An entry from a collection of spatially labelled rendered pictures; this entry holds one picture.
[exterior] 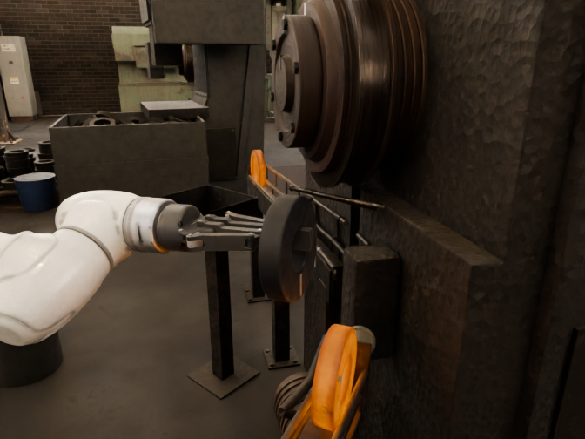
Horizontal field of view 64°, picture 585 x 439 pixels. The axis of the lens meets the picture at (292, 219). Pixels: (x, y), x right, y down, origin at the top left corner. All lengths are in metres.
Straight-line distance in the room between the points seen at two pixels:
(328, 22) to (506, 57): 0.35
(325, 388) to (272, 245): 0.22
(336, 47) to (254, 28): 2.82
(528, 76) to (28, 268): 0.73
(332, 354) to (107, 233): 0.39
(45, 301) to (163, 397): 1.21
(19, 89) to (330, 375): 10.17
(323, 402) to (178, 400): 1.20
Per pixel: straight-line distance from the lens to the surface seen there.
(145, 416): 1.82
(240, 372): 1.93
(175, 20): 3.61
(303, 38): 0.97
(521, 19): 0.77
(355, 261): 0.92
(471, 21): 0.87
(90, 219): 0.78
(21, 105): 10.65
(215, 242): 0.68
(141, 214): 0.76
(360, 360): 0.83
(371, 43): 0.91
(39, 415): 1.96
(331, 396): 0.69
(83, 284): 0.74
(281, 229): 0.61
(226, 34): 3.68
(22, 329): 0.72
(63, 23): 11.25
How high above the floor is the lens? 1.17
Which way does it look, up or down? 19 degrees down
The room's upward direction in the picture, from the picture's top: straight up
